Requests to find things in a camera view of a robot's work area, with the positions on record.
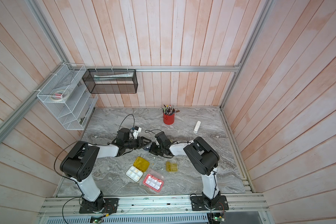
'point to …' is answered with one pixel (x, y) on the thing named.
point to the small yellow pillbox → (171, 167)
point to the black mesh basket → (111, 80)
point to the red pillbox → (153, 182)
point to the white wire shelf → (73, 112)
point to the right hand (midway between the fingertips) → (148, 150)
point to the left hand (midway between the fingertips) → (150, 143)
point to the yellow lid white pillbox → (135, 172)
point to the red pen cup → (168, 115)
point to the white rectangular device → (197, 127)
